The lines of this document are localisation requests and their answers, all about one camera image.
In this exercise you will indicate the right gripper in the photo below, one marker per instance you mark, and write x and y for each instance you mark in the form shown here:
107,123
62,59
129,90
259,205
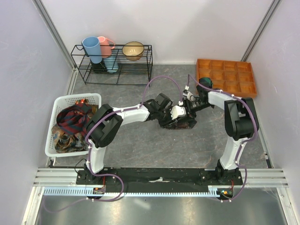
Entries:
189,112

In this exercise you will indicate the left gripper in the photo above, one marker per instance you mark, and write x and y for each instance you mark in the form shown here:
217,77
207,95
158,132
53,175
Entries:
169,122

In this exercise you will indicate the brown floral tie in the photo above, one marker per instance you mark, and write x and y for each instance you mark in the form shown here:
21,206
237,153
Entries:
183,123

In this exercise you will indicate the green tie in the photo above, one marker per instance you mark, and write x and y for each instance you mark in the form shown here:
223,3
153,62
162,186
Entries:
206,82

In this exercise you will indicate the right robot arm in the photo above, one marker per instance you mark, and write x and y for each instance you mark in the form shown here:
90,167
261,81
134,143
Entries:
241,126

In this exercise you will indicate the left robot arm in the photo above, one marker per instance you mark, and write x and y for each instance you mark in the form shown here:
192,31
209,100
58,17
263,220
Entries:
104,125

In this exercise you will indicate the patterned ties pile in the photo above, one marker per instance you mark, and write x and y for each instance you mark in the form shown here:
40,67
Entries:
63,142

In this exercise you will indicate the orange compartment tray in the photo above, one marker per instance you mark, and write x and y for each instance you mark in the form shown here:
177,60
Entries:
234,77

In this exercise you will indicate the amber glass bowl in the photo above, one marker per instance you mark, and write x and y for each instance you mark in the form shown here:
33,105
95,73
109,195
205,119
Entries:
133,51

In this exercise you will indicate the light blue lower cup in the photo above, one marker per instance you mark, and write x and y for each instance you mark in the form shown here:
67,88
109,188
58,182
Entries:
111,64

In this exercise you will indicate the red navy striped tie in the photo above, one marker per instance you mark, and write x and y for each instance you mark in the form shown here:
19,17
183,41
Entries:
72,120

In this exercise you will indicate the pink cup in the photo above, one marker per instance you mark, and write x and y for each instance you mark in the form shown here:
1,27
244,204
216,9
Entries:
106,46

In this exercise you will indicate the white plastic basket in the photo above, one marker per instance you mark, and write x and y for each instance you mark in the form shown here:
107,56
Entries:
59,104

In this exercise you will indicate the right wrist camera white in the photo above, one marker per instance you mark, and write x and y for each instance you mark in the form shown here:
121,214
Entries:
188,95

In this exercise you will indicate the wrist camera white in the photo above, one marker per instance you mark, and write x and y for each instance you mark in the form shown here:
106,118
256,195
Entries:
188,95
178,110

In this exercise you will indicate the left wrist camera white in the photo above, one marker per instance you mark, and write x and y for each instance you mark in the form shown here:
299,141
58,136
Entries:
178,110

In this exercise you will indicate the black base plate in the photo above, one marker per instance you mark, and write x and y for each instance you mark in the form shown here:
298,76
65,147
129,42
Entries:
160,180

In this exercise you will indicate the black wire rack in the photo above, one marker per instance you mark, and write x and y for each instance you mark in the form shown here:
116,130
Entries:
136,73

